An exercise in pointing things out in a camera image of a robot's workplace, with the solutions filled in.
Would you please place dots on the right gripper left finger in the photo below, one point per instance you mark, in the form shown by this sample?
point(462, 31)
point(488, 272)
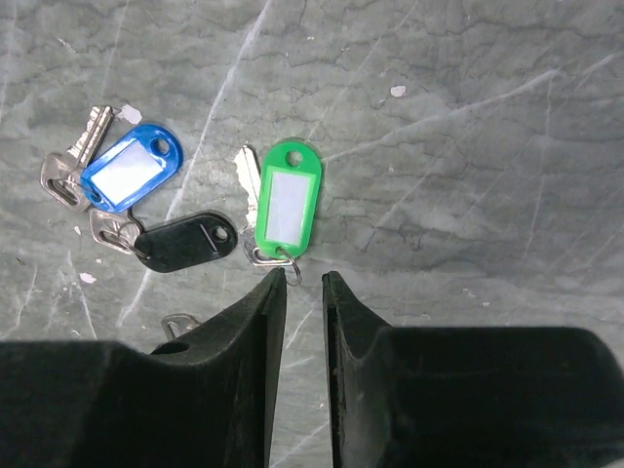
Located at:
point(204, 399)

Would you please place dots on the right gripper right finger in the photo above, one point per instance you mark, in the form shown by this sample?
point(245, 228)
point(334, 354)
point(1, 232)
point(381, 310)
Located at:
point(467, 396)

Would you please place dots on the green key tag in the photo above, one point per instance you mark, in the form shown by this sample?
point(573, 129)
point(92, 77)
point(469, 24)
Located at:
point(290, 181)

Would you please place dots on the silver key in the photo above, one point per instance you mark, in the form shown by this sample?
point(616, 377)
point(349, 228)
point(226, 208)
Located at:
point(248, 173)
point(61, 172)
point(117, 231)
point(176, 325)

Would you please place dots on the black key tag upper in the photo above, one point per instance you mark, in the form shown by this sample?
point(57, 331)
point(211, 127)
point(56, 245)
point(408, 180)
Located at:
point(186, 242)

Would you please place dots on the silver key on black tag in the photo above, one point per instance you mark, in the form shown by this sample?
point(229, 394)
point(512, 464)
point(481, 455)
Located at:
point(117, 231)

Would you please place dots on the blue key tag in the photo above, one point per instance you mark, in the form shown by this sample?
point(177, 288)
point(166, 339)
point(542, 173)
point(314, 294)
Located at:
point(134, 166)

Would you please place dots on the silver key on blue tag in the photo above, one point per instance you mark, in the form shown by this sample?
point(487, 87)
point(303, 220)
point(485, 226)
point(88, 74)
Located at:
point(61, 172)

